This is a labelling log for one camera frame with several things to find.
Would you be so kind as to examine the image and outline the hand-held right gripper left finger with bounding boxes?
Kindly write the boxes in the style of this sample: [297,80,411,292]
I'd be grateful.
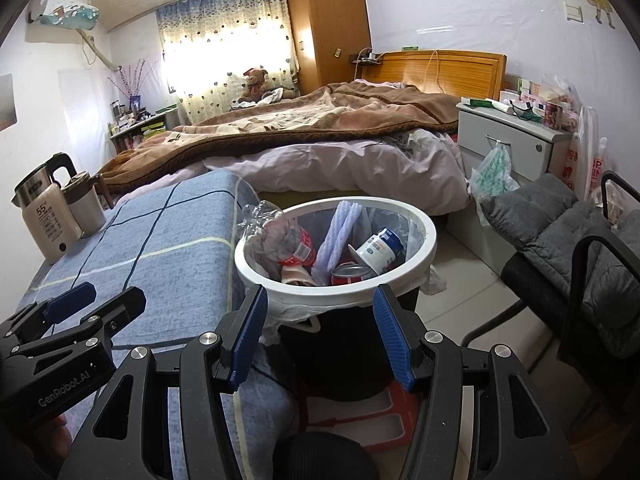
[72,285,269,480]

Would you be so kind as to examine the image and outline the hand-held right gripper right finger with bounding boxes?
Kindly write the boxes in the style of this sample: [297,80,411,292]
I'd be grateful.
[372,284,581,480]

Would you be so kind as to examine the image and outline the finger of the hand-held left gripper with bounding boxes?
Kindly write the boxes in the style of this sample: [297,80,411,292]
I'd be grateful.
[0,281,97,346]
[15,287,147,357]

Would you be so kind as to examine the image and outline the white-rimmed trash bin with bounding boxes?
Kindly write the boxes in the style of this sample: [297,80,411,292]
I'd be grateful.
[234,197,437,403]

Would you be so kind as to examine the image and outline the red cartoon drink can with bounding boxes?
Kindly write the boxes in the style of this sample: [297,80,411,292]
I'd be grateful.
[330,262,376,287]

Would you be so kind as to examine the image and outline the beige paper packet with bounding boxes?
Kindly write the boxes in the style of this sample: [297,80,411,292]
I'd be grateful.
[280,262,316,286]

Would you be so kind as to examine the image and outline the white jar with blue label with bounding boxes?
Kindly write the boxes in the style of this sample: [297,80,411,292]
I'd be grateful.
[348,227,406,276]

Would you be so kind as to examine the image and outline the clear plastic bottle red label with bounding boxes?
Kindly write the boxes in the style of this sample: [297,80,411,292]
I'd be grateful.
[236,200,318,268]

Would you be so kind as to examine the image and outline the white electric kettle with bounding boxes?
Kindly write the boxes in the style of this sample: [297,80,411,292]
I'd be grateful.
[12,152,85,265]

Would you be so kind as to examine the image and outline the red plastic stool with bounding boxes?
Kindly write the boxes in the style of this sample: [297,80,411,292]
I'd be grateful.
[297,380,426,446]

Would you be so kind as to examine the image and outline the white and brown travel mug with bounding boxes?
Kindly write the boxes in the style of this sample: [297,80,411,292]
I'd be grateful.
[61,171,108,238]

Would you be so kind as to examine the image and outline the pink duvet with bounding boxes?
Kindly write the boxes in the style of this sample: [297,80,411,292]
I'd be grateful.
[202,127,473,216]

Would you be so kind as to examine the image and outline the cluttered desk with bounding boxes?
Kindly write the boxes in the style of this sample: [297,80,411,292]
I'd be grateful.
[109,105,181,153]

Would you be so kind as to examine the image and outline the black metal chair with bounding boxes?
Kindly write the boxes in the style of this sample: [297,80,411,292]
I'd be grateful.
[460,170,640,411]

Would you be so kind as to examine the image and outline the green printed plastic bag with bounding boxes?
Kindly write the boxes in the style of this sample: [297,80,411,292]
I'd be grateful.
[467,141,521,206]

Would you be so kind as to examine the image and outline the grey seat cushion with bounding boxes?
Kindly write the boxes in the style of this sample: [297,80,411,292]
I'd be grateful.
[480,172,640,361]

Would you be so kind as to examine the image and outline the purple dried branches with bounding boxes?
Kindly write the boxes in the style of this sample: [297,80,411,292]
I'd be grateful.
[107,57,161,111]

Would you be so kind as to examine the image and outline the brown blanket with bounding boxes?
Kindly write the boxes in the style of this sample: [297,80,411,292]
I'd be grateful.
[97,80,468,196]

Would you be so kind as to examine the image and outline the white nightstand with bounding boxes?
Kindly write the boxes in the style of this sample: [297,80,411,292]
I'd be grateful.
[455,97,571,181]

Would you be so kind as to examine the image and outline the white cloth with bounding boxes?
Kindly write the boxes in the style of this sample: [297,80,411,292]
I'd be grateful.
[235,87,301,108]

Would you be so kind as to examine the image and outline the air conditioner pipe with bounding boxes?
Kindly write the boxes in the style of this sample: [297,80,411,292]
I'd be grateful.
[75,27,123,72]

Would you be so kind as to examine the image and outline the brown teddy bear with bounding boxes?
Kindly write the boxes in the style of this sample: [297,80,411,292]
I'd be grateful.
[237,66,268,103]

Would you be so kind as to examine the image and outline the white and red plastic bags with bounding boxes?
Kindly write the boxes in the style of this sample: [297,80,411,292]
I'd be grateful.
[565,105,611,206]

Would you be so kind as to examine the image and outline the pile of small boxes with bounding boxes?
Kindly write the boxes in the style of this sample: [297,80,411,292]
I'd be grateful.
[500,72,583,131]

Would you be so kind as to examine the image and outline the blue patterned curtain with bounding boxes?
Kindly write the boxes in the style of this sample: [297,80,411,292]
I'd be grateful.
[156,0,301,123]

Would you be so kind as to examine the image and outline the wooden wardrobe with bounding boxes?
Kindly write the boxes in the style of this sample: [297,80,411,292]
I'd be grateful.
[284,0,373,97]

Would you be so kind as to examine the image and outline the silver wall poster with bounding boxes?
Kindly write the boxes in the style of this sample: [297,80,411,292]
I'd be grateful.
[0,74,18,133]

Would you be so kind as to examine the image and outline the white charging cable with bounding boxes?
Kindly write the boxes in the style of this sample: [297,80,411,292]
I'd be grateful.
[425,50,444,96]

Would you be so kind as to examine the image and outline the wooden bed frame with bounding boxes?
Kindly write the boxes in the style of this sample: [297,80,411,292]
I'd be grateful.
[360,50,508,103]

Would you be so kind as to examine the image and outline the wall air conditioner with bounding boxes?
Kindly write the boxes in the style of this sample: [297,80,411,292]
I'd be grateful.
[27,0,101,28]

